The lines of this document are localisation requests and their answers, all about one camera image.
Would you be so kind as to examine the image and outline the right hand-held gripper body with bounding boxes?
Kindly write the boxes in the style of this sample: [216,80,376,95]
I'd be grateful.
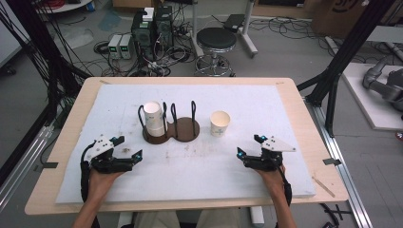
[242,135,297,173]

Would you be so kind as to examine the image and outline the brown cardboard box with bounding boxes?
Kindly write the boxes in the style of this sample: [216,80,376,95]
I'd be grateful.
[311,0,373,40]

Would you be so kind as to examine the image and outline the black metal frame post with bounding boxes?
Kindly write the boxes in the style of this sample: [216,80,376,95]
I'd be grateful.
[297,0,397,138]
[5,0,84,99]

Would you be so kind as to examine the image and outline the small white box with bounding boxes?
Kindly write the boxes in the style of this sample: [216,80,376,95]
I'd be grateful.
[142,8,156,23]

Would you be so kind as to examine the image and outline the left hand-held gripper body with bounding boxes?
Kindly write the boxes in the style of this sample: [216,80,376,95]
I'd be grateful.
[83,134,134,175]

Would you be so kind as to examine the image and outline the tangle of black floor cables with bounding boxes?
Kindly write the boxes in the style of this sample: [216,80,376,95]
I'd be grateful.
[91,40,195,78]

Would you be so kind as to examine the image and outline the round white side table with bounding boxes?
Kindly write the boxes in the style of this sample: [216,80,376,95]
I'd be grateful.
[36,0,93,14]

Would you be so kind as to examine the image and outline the white wall panel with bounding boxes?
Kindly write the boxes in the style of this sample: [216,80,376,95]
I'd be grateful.
[0,0,30,69]

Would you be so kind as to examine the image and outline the white floor platform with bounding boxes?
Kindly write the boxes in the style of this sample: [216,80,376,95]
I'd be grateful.
[341,62,403,132]

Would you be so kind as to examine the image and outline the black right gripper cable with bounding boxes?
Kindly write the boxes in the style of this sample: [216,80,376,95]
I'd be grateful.
[278,166,293,207]

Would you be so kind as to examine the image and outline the thin wooden stick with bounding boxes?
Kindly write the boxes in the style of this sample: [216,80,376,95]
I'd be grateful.
[311,176,336,199]

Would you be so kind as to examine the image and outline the stack of white paper cups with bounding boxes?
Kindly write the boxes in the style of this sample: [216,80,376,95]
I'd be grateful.
[143,101,167,138]

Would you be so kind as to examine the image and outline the black computer tower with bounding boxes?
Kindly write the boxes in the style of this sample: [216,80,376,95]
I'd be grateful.
[154,5,175,49]
[131,9,157,62]

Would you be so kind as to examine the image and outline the black tape piece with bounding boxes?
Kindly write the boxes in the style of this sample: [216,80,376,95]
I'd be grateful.
[322,157,343,166]
[33,161,59,174]

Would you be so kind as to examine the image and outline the black round stool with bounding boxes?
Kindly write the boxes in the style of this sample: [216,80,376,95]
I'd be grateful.
[193,27,238,78]

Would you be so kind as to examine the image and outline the person's right hand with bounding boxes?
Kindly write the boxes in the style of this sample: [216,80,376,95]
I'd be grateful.
[254,164,287,200]

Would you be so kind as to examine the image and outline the person's left leg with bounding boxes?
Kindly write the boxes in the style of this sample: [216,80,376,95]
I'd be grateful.
[132,210,182,228]

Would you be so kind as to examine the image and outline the black flat device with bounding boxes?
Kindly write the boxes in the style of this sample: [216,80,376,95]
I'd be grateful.
[222,13,247,33]

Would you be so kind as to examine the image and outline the brown cup holder black rods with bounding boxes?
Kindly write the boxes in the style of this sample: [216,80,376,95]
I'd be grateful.
[137,100,202,145]

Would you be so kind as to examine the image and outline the light wooden table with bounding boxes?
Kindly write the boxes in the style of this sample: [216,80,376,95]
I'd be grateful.
[24,76,350,228]

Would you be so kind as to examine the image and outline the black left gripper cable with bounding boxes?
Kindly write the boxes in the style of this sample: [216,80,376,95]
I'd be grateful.
[79,147,93,203]

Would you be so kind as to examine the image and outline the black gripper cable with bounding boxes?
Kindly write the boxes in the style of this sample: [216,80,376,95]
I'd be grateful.
[79,147,93,203]
[278,166,293,207]

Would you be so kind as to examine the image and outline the blue-printed white paper cup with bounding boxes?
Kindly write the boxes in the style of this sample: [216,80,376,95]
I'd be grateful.
[209,110,231,138]

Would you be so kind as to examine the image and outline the white metal stand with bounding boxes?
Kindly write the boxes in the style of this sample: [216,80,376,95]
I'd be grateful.
[189,0,259,59]

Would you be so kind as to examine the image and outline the person's right leg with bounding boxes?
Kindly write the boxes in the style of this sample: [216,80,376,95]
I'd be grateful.
[195,208,242,228]

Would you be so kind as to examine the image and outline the person's leg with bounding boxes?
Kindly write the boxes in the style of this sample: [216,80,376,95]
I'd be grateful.
[132,210,182,228]
[195,208,242,228]

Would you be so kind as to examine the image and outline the grey bench power supply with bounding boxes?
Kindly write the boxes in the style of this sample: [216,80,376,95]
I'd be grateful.
[119,33,134,61]
[107,33,124,60]

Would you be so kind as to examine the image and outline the person's left hand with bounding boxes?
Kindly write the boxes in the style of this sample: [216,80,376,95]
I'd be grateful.
[87,170,125,200]

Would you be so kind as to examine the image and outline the aluminium floor rail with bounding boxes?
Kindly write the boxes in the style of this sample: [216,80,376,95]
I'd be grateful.
[304,97,374,228]
[0,125,55,213]

